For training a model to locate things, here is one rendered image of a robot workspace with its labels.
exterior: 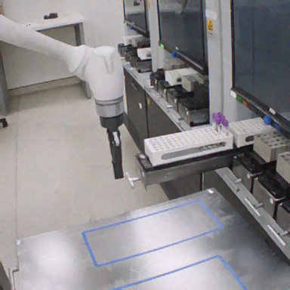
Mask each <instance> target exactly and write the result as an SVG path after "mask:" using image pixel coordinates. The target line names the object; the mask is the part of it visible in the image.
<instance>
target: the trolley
mask: <svg viewBox="0 0 290 290"><path fill-rule="evenodd" d="M15 245H16V248H17V259H18V263H19V266H18V265H17V266H15V267H9V268H8V275H9V278H10V286H11V290H16V287H15V284H14V274H13V273H14V272H18V271H20V276H21V284H22V286H23V290H290V267H289V266H288V265H287V264H286V262H284V261H283V260H282V259H281V257H280V256H278V254H277V253H275V251H274V250H273V249H272V248H271V247H270V245H268V243H267V242H266V241H264V239H262V237H261V236H260V235H259V234H258V233H257V232H256V231H255V230H254V229H253V228H252V227H251V226H250V225H249V224H248V223H247V222H246V221H245V220H244V219H243V217H242V216H240V214H239V213H238V212H237V210H236V209H234V207H233V206H232V205H231V204H230V203H229V202H228V201H227V200H226V199H225V198H224V197H223V196H222V195H221V194H220V193H219V192H218V191H217V190H216V189H215V188H214V187H211V188H209V189H206V190H202V191H199V192H197V193H192V194H190V195H187V196H182V197H180V198H177V199H173V200H171V201H167V202H161V203H158V204H155V205H151V206H148V207H146V208H142V209H138V210H133V211H129V212H127V213H124V214H118V215H114V216H112V217H108V218H103V219H100V220H98V221H91V222H88V223H86V224H80V225H77V226H76V225H75V226H72V227H66V228H63V229H61V230H60V229H59V230H55V231H51V232H48V233H42V234H38V235H35V236H30V237H25V238H21V239H16V240H15Z"/></svg>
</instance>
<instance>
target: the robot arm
mask: <svg viewBox="0 0 290 290"><path fill-rule="evenodd" d="M0 40H2V41H3V42H7V43H10V44H12V45H15V46H19V47H23V48H25V49H26V48H27V49H29V50H33V51H37V52H39V53H43V54H47V55H50V56H51V57H55V58H57V59H59V60H61V61H63V62H64V63H65V64H67V66H68V68H69V71H70V72H71V73H72V74H74V75H75V76H78V77H79V78H80V79H82V80H83V81H86V82H87V83H89V88H90V89H91V90H92V91H93V93H94V102H95V106H96V111H97V115H98V116H99V119H100V126H101V127H104V128H105V129H106V134H107V137H108V140H109V145H110V152H111V153H110V154H111V156H112V158H113V160H112V164H113V170H114V175H115V179H119V178H120V179H122V178H124V172H123V167H122V163H123V159H122V140H121V139H120V136H121V133H120V130H119V126H121V125H123V124H124V115H123V112H124V111H125V105H124V103H125V102H124V95H123V90H124V86H125V80H124V72H123V67H122V60H121V57H120V56H119V53H118V51H117V49H115V48H114V47H112V46H109V47H107V46H103V47H99V48H91V47H89V46H85V45H81V46H79V47H75V46H74V47H73V46H70V45H67V44H65V43H62V42H60V41H56V40H55V39H52V38H50V37H47V36H46V35H43V34H41V33H39V32H36V31H33V30H31V29H29V28H26V27H25V26H22V25H20V24H18V23H15V22H14V21H12V20H9V19H8V18H7V17H4V16H2V14H0Z"/></svg>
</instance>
